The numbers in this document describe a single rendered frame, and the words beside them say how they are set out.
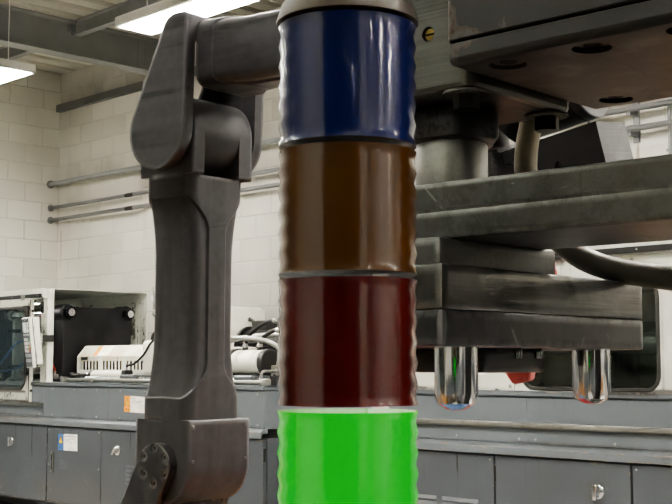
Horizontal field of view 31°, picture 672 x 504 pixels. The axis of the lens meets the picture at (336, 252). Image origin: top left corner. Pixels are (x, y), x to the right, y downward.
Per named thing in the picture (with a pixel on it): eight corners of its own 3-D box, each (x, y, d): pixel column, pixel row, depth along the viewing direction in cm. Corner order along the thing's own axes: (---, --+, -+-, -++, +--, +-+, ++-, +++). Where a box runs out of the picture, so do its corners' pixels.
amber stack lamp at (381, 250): (341, 281, 36) (341, 169, 36) (445, 275, 33) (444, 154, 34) (248, 274, 33) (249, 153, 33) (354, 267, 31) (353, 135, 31)
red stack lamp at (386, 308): (341, 401, 36) (341, 287, 36) (446, 404, 33) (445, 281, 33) (247, 404, 33) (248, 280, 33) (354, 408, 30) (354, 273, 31)
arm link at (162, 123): (513, -16, 87) (212, 45, 106) (441, -49, 80) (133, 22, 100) (511, 154, 86) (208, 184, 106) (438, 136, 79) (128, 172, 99)
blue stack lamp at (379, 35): (341, 164, 36) (341, 53, 37) (444, 149, 34) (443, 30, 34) (249, 147, 33) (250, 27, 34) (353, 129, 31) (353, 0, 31)
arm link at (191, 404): (248, 501, 98) (252, 102, 101) (187, 508, 93) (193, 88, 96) (194, 495, 102) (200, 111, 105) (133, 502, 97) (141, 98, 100)
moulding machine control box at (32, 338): (16, 368, 921) (17, 317, 925) (42, 367, 937) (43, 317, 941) (28, 368, 908) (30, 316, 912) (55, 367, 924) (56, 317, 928)
